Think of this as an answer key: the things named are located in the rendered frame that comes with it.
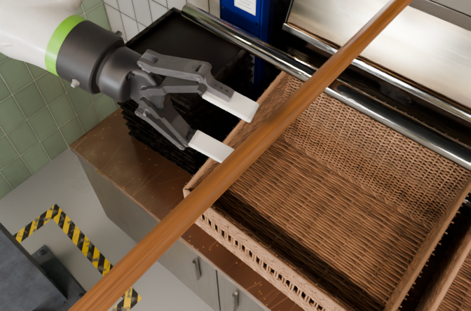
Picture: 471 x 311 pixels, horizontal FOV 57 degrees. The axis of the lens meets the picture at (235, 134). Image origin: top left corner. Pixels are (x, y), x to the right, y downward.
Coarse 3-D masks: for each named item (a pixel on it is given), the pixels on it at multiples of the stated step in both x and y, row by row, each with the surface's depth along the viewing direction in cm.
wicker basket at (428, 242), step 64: (256, 128) 124; (320, 128) 126; (384, 128) 113; (256, 192) 124; (320, 192) 124; (384, 192) 122; (448, 192) 109; (256, 256) 105; (320, 256) 112; (384, 256) 112
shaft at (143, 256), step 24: (408, 0) 79; (384, 24) 74; (360, 48) 71; (336, 72) 67; (312, 96) 64; (288, 120) 61; (240, 144) 59; (264, 144) 59; (216, 168) 56; (240, 168) 56; (192, 192) 54; (216, 192) 54; (168, 216) 52; (192, 216) 52; (144, 240) 50; (168, 240) 50; (120, 264) 48; (144, 264) 48; (96, 288) 46; (120, 288) 47
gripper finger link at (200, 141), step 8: (200, 136) 68; (208, 136) 68; (192, 144) 67; (200, 144) 67; (208, 144) 67; (216, 144) 67; (224, 144) 68; (208, 152) 67; (216, 152) 67; (224, 152) 67
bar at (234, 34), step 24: (216, 24) 79; (264, 48) 75; (288, 72) 73; (312, 72) 71; (336, 96) 69; (360, 96) 67; (384, 120) 66; (408, 120) 64; (432, 144) 63; (456, 144) 62
